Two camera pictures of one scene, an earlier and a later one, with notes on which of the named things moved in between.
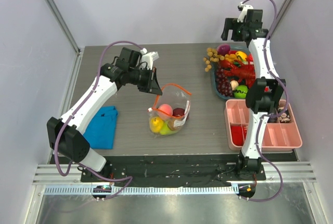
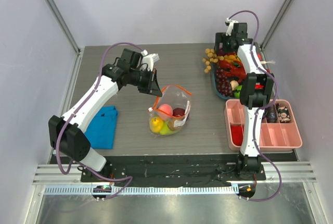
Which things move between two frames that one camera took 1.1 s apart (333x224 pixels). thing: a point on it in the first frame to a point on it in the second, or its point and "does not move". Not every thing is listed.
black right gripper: x=230 y=28 to x=218 y=41
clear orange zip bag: x=170 y=111 does not move
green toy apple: x=164 y=129 does not move
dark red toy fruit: x=178 y=112 does not move
